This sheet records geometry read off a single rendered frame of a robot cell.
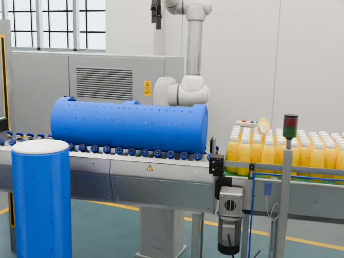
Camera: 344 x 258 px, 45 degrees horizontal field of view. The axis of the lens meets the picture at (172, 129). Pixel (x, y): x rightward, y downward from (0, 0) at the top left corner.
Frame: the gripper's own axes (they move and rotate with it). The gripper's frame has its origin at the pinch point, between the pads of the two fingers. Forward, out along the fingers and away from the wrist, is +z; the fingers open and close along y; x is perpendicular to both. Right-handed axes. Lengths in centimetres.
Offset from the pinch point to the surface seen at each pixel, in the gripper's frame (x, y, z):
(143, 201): 8, 9, 101
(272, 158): -63, -11, 74
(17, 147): 64, -34, 69
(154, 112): -0.4, -4.7, 49.7
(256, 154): -55, -9, 72
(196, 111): -23, -5, 49
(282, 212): -66, -27, 98
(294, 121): -70, -37, 56
